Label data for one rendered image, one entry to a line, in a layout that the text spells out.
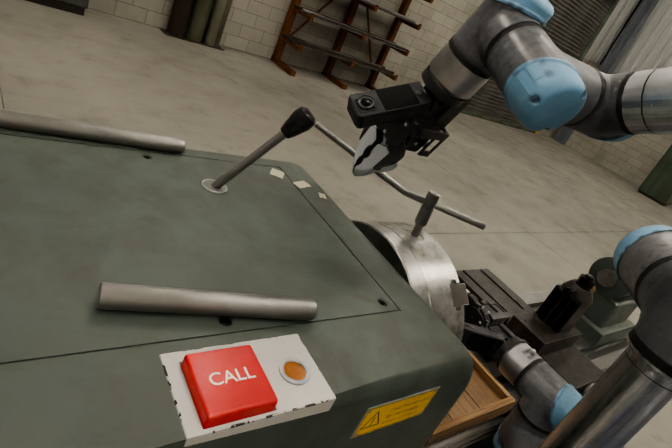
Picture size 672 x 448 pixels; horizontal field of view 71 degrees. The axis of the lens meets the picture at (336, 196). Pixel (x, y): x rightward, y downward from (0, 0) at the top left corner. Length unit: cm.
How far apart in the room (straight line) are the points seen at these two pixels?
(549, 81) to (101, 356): 48
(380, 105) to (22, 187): 43
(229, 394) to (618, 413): 57
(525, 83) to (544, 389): 58
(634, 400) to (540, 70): 47
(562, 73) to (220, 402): 45
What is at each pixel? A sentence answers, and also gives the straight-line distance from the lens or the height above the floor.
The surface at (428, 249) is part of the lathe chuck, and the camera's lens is 82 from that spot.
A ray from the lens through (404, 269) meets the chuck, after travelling 75.
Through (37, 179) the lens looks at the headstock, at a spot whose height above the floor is 125.
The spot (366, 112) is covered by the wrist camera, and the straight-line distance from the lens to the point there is 64.
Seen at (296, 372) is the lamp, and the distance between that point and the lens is 44.
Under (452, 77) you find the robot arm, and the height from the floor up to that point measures 151.
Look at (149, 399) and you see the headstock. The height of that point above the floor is 125.
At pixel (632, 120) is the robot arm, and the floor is 156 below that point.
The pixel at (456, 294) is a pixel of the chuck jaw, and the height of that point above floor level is 119.
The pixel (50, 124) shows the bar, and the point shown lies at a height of 127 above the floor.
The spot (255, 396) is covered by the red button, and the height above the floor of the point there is 127.
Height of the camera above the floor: 156
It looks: 23 degrees down
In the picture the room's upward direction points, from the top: 25 degrees clockwise
